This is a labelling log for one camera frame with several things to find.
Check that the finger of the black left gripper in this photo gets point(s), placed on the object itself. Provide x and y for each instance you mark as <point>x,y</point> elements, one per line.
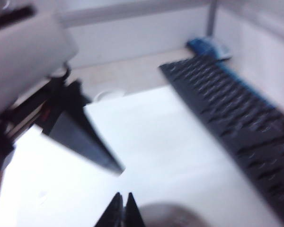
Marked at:
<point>85,139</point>

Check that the dark computer keyboard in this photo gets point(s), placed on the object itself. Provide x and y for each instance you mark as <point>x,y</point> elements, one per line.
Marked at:
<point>239,106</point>

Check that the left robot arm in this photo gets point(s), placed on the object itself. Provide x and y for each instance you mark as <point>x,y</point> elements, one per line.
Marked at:
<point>26,47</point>

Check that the white round desk grommet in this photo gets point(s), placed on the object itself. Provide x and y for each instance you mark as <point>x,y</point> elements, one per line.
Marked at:
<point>109,95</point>

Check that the white mug with 12 print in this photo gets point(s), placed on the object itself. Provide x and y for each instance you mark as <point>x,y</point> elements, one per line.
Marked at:
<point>170,217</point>

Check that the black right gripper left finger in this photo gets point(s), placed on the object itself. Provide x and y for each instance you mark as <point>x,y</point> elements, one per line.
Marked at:
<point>113,215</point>

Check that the grey metal partition post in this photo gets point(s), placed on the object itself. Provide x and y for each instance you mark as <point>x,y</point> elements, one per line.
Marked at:
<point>212,16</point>

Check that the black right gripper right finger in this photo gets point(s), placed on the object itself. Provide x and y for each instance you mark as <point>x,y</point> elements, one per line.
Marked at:
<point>133,215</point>

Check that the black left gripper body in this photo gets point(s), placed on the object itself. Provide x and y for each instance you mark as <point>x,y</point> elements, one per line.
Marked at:
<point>26,113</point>

